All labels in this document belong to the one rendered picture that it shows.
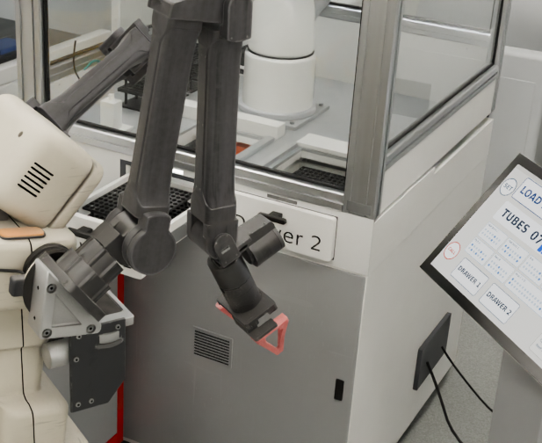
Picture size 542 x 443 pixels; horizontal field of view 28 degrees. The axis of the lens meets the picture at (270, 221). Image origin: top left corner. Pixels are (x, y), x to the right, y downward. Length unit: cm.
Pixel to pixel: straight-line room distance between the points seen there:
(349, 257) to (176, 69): 109
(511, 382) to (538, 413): 10
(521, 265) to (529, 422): 32
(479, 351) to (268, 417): 122
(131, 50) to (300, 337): 90
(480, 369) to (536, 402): 164
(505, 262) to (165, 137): 80
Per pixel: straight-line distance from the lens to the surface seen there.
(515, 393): 224
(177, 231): 256
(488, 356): 390
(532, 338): 201
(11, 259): 171
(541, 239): 212
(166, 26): 156
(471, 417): 356
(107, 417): 306
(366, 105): 242
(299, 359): 275
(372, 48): 238
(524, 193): 221
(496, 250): 217
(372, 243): 254
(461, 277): 219
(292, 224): 258
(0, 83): 342
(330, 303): 264
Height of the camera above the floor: 198
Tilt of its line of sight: 25 degrees down
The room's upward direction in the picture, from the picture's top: 4 degrees clockwise
